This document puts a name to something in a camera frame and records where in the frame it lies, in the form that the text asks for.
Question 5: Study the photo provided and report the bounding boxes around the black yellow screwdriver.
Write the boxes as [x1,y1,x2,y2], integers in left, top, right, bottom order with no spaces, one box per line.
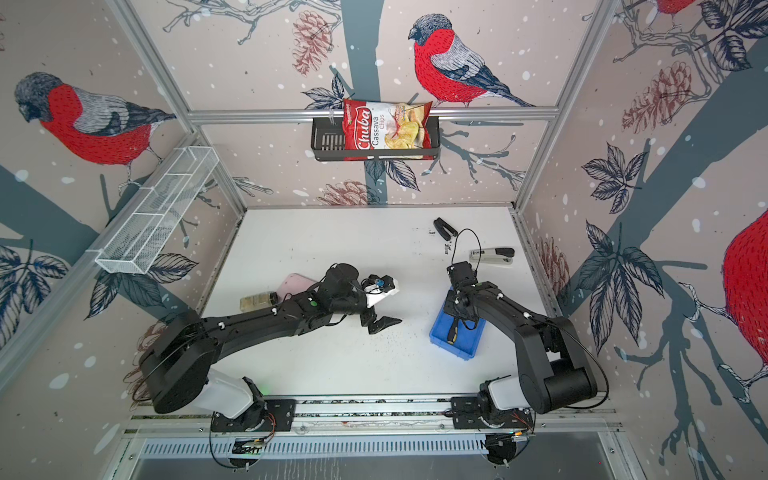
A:
[446,317,462,345]

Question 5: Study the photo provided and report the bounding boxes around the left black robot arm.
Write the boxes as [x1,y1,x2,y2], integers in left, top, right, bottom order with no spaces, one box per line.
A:
[139,263,402,414]

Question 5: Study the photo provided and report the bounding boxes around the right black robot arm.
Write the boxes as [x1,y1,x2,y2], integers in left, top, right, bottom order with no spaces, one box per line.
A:
[447,262,598,414]

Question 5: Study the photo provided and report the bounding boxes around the blue plastic bin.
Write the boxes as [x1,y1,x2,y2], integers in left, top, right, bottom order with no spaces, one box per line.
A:
[429,290,486,360]

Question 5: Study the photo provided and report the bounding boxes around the grey and black stapler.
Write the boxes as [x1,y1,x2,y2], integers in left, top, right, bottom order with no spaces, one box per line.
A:
[469,247,516,266]

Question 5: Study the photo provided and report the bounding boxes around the pink rounded case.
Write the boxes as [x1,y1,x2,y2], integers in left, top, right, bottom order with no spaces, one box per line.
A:
[276,273,316,302]

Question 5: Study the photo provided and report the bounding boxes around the small black stapler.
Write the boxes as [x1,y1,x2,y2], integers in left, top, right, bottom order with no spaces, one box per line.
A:
[433,217,459,242]

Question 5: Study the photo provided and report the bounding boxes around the olive rectangular box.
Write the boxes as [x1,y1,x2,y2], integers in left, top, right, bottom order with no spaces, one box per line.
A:
[239,291,279,313]

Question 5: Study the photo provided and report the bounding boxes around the red cassava chips bag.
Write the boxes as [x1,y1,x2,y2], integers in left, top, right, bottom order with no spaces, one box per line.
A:
[342,99,432,150]

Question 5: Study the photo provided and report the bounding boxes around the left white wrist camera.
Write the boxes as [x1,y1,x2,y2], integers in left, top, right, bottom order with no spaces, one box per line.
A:
[361,274,399,308]

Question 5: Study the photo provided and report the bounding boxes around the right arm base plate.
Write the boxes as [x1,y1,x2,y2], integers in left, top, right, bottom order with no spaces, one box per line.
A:
[443,394,535,430]

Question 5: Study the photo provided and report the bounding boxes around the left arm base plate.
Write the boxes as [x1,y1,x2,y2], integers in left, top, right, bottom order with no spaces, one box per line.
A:
[210,398,297,433]

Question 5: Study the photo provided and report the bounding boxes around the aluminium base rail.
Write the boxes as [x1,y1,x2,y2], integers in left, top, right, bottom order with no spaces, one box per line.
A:
[125,392,619,436]

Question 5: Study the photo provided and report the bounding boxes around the black wall basket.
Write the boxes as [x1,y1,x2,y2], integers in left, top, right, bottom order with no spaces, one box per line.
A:
[310,116,441,162]

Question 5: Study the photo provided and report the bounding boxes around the white wire mesh shelf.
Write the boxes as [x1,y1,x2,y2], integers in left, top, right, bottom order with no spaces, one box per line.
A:
[95,146,219,274]

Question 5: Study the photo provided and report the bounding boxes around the horizontal aluminium frame bar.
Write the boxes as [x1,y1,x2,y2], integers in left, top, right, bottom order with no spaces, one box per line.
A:
[187,106,560,126]

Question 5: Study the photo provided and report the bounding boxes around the aluminium corner frame post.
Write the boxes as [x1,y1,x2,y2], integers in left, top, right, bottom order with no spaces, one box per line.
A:
[514,0,619,215]

